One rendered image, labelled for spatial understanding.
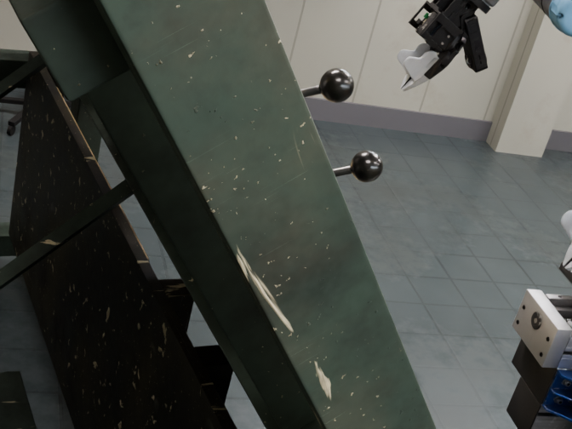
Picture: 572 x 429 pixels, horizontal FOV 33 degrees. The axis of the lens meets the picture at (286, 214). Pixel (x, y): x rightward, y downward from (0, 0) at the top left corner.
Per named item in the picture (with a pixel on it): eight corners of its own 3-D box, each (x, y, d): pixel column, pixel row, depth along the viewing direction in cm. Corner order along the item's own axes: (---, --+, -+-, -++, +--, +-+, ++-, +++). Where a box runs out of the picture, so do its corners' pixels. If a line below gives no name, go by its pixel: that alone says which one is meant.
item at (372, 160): (277, 207, 116) (386, 185, 112) (267, 184, 114) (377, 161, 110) (281, 185, 119) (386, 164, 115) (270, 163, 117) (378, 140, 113)
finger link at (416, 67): (384, 76, 177) (418, 37, 175) (406, 93, 180) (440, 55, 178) (390, 82, 175) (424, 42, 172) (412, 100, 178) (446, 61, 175)
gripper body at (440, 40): (404, 25, 177) (449, -27, 174) (436, 50, 181) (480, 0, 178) (419, 39, 171) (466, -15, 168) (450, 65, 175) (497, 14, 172)
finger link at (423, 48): (379, 69, 180) (412, 31, 178) (401, 87, 183) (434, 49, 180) (384, 76, 177) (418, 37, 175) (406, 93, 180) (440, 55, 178)
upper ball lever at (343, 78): (243, 131, 109) (357, 105, 105) (231, 105, 106) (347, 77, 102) (247, 111, 111) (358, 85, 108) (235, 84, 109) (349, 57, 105)
